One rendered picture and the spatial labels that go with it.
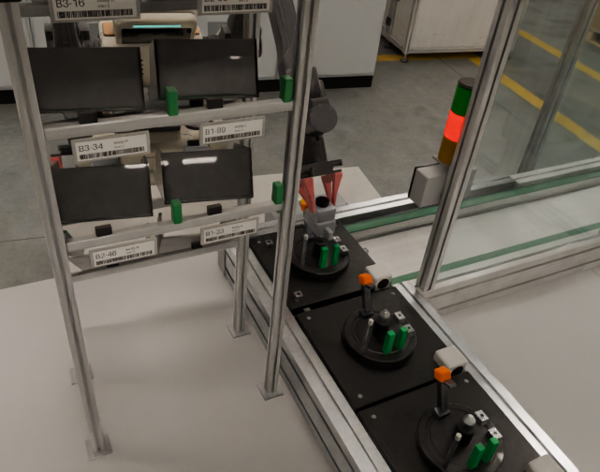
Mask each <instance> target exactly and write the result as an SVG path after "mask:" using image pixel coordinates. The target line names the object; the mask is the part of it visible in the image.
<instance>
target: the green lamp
mask: <svg viewBox="0 0 600 472"><path fill-rule="evenodd" d="M471 94H472V91H471V90H467V89H464V88H462V87H461V86H460V85H459V84H457V87H456V91H455V95H454V97H453V101H452V105H451V108H450V109H451V110H452V112H454V113H455V114H457V115H459V116H462V117H465V114H466V112H467V108H468V105H469V101H470V98H471Z"/></svg>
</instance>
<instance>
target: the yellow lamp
mask: <svg viewBox="0 0 600 472"><path fill-rule="evenodd" d="M456 146H457V142H455V141H453V140H449V139H448V138H447V137H446V136H445V135H444V136H443V138H442V142H441V146H440V149H439V153H438V156H437V157H438V159H439V160H440V161H441V162H442V163H444V164H446V165H449V166H451V162H452V159H453V156H454V153H455V150H456Z"/></svg>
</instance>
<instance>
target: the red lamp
mask: <svg viewBox="0 0 600 472"><path fill-rule="evenodd" d="M463 121H464V117H462V116H459V115H457V114H455V113H454V112H452V110H450V112H449V115H448V118H447V122H446V128H445V132H444V135H445V136H446V137H447V138H448V139H449V140H453V141H455V142H457V141H458V139H459V136H460V133H461V128H462V124H463Z"/></svg>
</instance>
